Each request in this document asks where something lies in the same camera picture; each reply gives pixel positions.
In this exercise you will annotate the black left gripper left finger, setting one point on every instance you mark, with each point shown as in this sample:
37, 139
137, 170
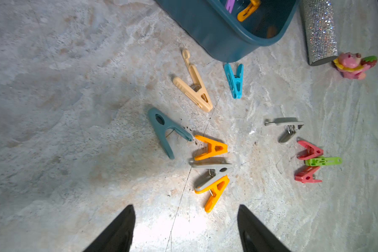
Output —
118, 235

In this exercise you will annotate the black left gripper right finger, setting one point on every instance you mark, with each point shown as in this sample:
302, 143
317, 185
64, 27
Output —
254, 235

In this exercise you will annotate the orange clothespin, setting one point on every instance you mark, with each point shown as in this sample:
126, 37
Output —
214, 148
216, 187

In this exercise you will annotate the red pink clothespin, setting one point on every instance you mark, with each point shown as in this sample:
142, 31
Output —
307, 175

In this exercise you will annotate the grey clothespin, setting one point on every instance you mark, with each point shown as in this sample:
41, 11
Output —
210, 173
291, 127

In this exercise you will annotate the dark teal clothespin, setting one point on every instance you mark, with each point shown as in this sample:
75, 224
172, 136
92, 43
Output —
161, 123

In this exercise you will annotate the cyan clothespin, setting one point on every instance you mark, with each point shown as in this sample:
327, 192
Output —
235, 81

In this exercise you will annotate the yellow clothespin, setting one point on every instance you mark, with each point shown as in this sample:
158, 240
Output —
249, 10

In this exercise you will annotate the purple clothespin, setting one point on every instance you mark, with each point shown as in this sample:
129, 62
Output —
230, 5

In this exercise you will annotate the teal storage box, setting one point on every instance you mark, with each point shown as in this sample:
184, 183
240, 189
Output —
220, 33

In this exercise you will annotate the grey clothespin between oranges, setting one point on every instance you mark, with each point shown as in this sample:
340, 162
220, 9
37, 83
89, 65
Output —
210, 173

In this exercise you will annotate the bright green clothespin right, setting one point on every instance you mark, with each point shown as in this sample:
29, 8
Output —
323, 161

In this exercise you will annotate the tan clothespin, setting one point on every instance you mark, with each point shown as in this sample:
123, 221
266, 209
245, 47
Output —
196, 92

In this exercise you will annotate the pink strawberry bear toy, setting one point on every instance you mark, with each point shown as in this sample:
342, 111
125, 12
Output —
354, 66

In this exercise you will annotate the rhinestone silver microphone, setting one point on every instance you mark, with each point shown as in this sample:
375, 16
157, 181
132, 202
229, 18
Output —
319, 26

